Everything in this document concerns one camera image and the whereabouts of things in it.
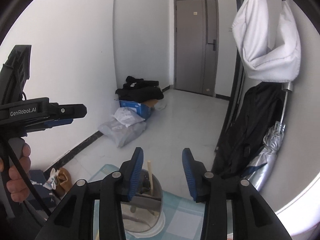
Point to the brown paper bag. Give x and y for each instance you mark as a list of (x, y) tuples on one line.
[(63, 180)]

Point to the white plastic mailer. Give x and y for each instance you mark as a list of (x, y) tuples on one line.
[(127, 117)]

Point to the person's left hand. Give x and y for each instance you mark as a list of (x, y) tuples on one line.
[(17, 185)]

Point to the small white plastic bag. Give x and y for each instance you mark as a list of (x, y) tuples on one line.
[(160, 105)]

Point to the crumpled white bag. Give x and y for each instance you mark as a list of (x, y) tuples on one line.
[(52, 180)]

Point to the white hanging bag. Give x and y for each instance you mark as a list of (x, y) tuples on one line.
[(270, 62)]

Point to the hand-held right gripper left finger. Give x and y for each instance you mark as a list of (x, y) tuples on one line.
[(136, 172)]

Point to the grey plastic mailer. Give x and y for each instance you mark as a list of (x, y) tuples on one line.
[(122, 135)]

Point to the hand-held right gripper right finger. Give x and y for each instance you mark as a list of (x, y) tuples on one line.
[(190, 175)]

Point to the blue cardboard box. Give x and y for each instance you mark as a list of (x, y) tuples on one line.
[(135, 107)]

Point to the black clothes pile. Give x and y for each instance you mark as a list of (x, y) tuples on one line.
[(142, 92)]

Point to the grey door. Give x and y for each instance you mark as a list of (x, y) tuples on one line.
[(190, 55)]

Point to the white utensil holder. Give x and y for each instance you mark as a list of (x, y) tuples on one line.
[(147, 220)]

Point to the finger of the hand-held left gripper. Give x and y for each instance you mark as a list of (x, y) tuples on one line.
[(75, 111), (60, 122)]

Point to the teal checked placemat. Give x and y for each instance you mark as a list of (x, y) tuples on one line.
[(180, 212)]

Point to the silver folded umbrella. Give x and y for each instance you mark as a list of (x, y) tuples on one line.
[(267, 155)]

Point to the beige bamboo chopstick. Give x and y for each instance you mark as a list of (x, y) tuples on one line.
[(150, 177)]

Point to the brown cardboard box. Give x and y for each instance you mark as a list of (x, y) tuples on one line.
[(151, 103)]

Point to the navy shoe box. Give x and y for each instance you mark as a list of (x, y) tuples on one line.
[(37, 175)]

